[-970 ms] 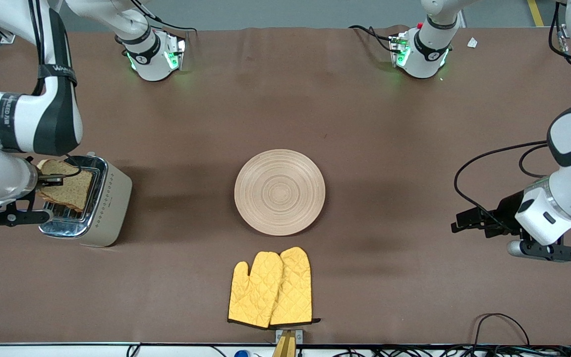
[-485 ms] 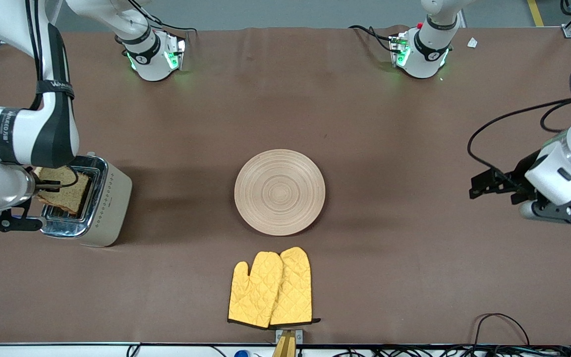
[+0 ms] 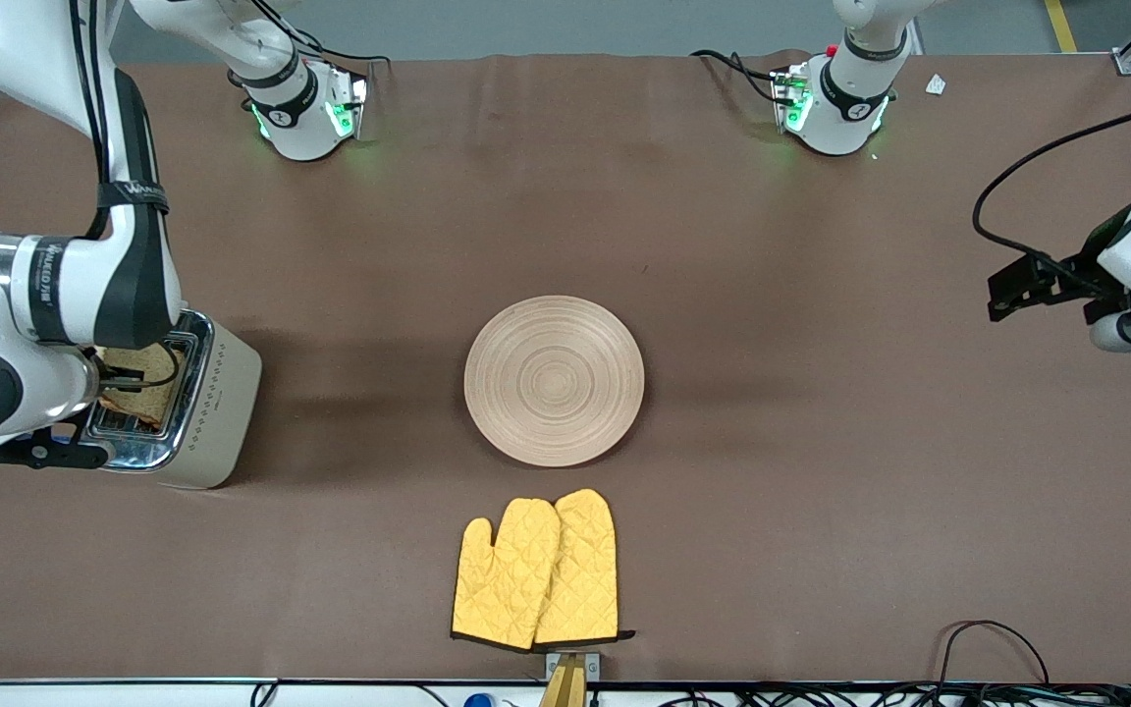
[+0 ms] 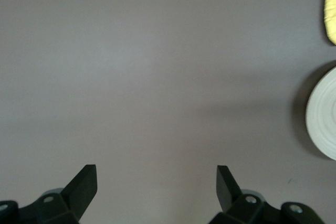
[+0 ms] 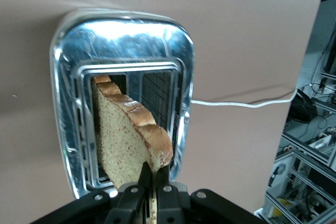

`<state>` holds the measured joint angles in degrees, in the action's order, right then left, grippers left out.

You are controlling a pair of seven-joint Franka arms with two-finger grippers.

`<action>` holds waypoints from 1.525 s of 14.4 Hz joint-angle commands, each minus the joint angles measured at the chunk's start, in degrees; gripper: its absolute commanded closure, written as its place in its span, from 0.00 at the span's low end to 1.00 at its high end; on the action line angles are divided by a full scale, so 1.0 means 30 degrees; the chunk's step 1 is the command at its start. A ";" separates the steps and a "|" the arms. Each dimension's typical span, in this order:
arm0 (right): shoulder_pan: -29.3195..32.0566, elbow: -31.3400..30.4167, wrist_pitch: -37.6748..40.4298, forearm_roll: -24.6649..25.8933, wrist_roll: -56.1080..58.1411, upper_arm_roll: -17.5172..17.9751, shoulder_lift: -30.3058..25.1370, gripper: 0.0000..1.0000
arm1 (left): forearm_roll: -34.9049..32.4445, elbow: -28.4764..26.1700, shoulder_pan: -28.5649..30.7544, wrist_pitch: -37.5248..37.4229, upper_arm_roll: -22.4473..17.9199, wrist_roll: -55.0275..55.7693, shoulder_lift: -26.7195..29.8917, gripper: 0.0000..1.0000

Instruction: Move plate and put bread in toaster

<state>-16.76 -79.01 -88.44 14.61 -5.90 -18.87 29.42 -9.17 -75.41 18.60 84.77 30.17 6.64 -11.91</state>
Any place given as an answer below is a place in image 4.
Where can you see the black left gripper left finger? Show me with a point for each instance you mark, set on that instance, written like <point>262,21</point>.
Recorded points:
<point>73,197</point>

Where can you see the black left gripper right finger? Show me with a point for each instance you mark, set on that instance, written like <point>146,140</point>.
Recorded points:
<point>236,205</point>

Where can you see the round wooden plate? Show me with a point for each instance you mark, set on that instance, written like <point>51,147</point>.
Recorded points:
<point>324,119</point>

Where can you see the brown table cover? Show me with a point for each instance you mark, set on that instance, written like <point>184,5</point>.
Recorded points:
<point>157,77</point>

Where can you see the yellow quilted oven mitt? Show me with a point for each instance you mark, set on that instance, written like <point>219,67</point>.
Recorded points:
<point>331,11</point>

